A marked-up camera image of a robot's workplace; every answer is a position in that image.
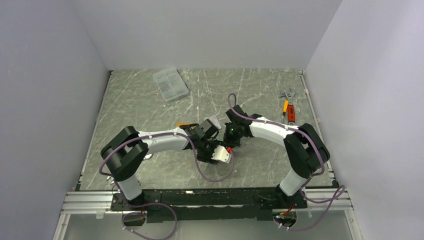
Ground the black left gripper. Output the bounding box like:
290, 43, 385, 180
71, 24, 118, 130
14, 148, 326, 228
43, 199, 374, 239
196, 138, 225, 165

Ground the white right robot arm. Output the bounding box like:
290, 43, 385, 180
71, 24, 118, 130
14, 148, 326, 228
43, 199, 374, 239
224, 105, 331, 208

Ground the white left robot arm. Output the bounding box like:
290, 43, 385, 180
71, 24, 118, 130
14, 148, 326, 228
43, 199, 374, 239
100, 119, 231, 210

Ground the orange small screwdriver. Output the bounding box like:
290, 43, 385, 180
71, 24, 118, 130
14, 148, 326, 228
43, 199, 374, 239
282, 100, 289, 117

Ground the red adjustable wrench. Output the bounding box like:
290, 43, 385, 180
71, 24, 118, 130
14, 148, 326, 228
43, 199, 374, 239
279, 88, 296, 126

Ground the silver open-end wrench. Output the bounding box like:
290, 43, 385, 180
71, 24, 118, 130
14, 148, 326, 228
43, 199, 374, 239
106, 152, 153, 182

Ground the clear plastic organizer box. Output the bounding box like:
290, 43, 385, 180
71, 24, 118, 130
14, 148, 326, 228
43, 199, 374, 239
152, 68, 189, 102

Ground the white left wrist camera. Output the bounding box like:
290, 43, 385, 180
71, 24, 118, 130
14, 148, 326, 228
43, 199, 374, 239
211, 145, 232, 164

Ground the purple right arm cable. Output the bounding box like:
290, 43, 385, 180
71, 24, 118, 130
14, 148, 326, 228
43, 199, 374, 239
227, 93, 347, 232

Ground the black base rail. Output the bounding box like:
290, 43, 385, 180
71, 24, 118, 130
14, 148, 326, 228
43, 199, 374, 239
110, 187, 308, 223

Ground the aluminium frame rail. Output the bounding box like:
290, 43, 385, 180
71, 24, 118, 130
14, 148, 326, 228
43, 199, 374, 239
53, 191, 114, 240

